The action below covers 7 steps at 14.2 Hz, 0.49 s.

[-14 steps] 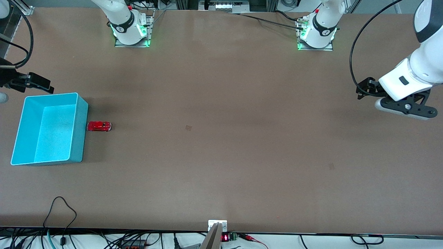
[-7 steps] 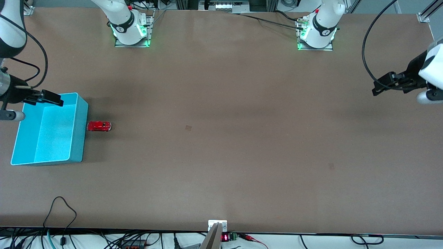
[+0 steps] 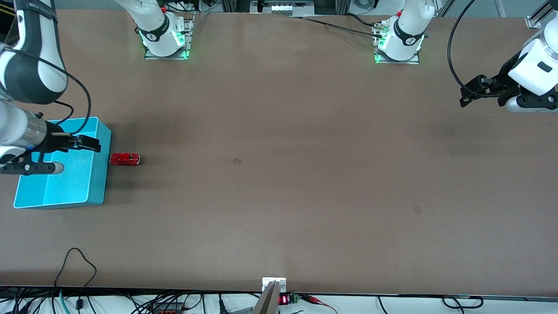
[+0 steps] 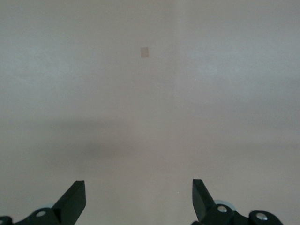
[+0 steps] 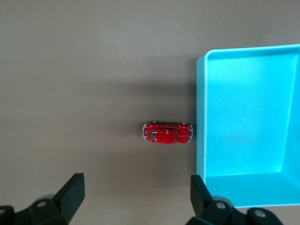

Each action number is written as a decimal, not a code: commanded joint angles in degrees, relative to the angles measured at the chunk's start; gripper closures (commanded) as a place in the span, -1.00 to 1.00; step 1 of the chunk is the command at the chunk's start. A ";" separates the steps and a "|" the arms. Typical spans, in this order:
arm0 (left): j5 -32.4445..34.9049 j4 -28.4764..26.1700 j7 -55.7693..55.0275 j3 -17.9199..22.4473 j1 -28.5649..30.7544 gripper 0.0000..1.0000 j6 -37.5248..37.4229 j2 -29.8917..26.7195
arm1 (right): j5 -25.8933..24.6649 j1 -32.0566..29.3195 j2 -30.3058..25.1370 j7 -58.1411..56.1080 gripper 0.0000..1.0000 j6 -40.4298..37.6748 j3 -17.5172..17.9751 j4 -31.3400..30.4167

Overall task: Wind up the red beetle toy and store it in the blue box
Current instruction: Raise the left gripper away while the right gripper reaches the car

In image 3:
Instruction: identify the red beetle toy car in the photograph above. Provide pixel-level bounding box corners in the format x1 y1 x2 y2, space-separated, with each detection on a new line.
109 153 141 167

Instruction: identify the blue plastic box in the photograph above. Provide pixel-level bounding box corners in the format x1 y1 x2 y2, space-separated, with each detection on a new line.
13 116 112 210

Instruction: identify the black power strip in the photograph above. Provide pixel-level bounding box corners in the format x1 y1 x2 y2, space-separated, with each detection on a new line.
150 302 186 313

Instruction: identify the grey metal bar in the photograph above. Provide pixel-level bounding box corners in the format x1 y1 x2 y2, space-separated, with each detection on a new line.
252 281 280 314

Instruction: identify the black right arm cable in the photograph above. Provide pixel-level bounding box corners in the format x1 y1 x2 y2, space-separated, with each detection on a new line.
0 46 92 137

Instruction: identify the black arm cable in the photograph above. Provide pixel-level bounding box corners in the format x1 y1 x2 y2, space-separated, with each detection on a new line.
447 0 476 90
0 46 92 137

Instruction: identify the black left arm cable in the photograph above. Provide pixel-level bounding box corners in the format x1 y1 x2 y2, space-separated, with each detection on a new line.
447 0 476 90

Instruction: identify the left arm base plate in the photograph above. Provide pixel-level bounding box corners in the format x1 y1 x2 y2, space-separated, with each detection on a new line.
374 20 421 65

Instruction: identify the aluminium corner bracket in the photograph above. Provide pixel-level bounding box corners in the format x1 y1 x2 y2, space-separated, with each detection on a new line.
525 0 558 30

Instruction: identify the black looped thin cable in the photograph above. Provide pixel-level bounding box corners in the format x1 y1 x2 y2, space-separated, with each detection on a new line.
54 248 97 311

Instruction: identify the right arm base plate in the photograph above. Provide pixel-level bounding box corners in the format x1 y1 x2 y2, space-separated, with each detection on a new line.
144 13 194 60

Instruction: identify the black cable on table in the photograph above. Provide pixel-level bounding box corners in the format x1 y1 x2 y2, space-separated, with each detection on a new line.
288 14 385 39

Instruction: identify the aluminium frame structure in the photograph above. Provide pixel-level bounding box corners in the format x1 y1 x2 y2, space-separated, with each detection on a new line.
220 0 352 16

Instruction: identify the black coiled cable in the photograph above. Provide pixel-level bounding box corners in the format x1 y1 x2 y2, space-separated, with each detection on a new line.
441 296 484 309

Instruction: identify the white table edge bracket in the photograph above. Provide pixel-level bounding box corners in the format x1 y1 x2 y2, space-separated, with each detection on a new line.
262 277 287 293

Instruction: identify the red clip lead wire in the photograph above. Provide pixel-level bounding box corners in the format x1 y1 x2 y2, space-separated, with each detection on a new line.
301 295 338 314

